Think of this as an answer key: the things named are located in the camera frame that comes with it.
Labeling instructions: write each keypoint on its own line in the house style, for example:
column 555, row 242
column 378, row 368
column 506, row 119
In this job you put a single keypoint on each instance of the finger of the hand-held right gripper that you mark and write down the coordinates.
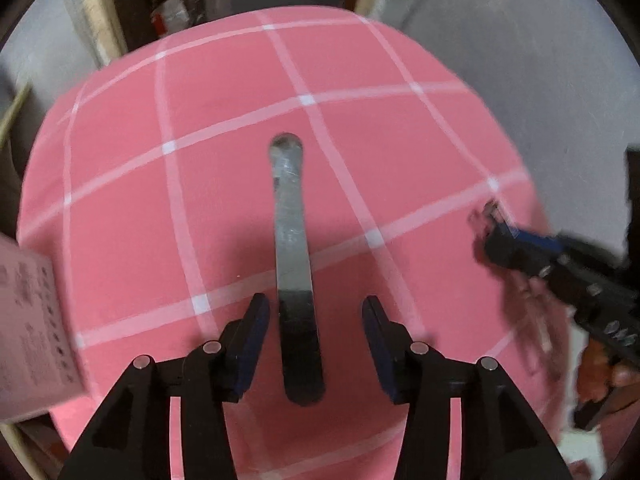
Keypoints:
column 515, row 257
column 540, row 242

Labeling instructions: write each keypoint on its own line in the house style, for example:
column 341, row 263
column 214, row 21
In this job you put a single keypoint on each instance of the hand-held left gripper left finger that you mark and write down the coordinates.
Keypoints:
column 252, row 340

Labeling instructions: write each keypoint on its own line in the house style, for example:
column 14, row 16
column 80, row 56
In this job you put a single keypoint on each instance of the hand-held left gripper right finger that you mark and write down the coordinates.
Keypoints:
column 380, row 345

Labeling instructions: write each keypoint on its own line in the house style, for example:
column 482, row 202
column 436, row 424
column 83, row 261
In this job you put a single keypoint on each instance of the person's right hand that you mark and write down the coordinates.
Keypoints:
column 595, row 367

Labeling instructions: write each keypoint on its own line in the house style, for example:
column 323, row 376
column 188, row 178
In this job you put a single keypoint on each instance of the white printed cardboard box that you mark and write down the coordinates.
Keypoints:
column 30, row 330

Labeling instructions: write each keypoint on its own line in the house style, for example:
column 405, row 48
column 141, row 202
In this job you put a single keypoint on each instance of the pink plaid tablecloth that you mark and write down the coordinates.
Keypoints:
column 200, row 110

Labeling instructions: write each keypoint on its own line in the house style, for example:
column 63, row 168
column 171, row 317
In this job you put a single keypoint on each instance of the white plastic bag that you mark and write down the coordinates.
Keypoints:
column 172, row 12

